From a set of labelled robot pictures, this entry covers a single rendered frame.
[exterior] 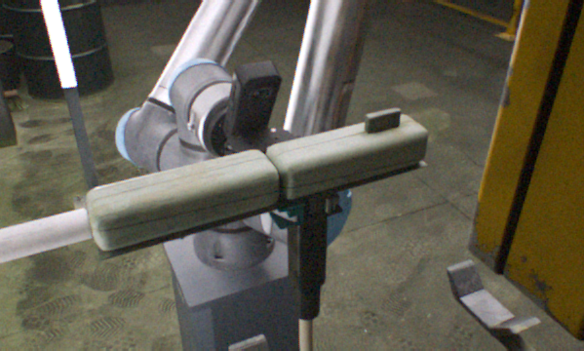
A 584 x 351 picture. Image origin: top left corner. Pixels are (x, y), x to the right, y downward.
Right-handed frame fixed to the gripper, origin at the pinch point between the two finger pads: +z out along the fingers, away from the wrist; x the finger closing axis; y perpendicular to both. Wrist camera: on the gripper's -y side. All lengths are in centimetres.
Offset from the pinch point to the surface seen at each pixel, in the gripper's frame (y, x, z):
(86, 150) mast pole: 83, 13, -180
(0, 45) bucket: 87, 46, -367
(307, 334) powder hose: 19.2, -0.7, -0.7
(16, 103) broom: 109, 44, -312
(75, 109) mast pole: 64, 14, -180
